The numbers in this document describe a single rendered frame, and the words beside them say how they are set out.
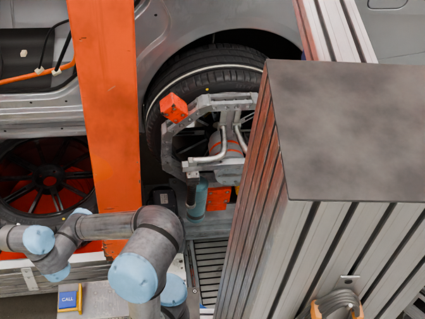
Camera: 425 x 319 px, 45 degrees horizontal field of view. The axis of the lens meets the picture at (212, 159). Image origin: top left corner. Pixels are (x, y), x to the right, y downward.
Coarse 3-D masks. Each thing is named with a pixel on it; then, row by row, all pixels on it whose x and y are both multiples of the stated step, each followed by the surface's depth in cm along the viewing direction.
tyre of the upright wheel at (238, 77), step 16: (192, 48) 213; (208, 48) 212; (224, 48) 211; (240, 48) 214; (176, 64) 211; (192, 64) 207; (208, 64) 205; (224, 64) 204; (240, 64) 206; (256, 64) 210; (160, 80) 214; (192, 80) 201; (208, 80) 200; (224, 80) 200; (240, 80) 201; (256, 80) 204; (144, 96) 228; (160, 96) 210; (192, 96) 204; (144, 112) 228; (160, 112) 208; (160, 128) 215; (160, 144) 223; (160, 160) 231
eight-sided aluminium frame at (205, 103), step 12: (204, 96) 200; (216, 96) 201; (228, 96) 201; (240, 96) 202; (252, 96) 202; (192, 108) 203; (204, 108) 198; (216, 108) 199; (228, 108) 200; (240, 108) 201; (252, 108) 202; (168, 120) 208; (192, 120) 203; (168, 132) 205; (168, 144) 211; (168, 156) 217; (168, 168) 223; (180, 168) 231; (216, 180) 237
